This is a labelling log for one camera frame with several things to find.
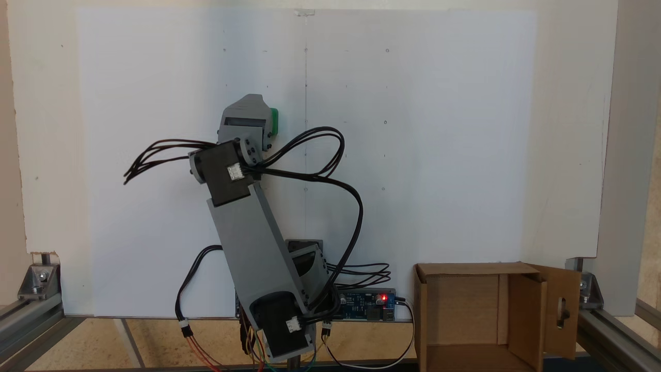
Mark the blue circuit board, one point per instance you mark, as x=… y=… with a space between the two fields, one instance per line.
x=364 y=305

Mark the clear tape piece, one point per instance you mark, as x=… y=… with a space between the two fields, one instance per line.
x=304 y=12

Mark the green dice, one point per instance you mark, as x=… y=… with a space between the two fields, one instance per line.
x=274 y=121

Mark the metal corner bracket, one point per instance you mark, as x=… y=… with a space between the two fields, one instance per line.
x=38 y=279
x=589 y=289

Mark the brown cardboard box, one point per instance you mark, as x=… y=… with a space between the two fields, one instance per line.
x=465 y=310

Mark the aluminium frame rail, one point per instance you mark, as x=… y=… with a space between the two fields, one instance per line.
x=31 y=330
x=619 y=336

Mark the white paper sheet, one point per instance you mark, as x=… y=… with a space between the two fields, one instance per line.
x=155 y=103
x=439 y=155

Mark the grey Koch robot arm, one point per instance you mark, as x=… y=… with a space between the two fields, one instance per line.
x=248 y=232

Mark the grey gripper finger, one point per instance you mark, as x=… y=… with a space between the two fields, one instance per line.
x=248 y=106

